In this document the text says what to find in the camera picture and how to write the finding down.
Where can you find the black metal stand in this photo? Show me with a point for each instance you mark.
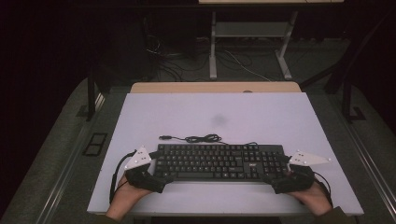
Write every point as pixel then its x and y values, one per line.
pixel 347 99
pixel 91 96

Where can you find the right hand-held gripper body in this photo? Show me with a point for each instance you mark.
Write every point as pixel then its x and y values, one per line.
pixel 295 180

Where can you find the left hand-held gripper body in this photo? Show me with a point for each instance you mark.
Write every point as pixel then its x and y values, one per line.
pixel 141 179

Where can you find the wooden table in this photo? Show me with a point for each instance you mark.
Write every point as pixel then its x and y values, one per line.
pixel 202 87

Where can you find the person's right hand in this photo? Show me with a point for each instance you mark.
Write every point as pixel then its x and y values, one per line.
pixel 311 197

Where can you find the white metal desk frame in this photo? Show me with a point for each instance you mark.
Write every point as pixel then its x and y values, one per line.
pixel 249 29

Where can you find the aluminium rail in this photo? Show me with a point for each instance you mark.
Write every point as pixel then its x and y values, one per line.
pixel 370 168
pixel 67 174

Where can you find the black floor socket frame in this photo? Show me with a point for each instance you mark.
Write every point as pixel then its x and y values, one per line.
pixel 95 144

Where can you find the black computer keyboard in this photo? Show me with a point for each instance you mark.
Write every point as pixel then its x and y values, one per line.
pixel 211 161

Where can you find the person's left hand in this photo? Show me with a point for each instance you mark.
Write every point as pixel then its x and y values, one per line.
pixel 129 194

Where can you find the white table board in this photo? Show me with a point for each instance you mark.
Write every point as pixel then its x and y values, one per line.
pixel 218 115

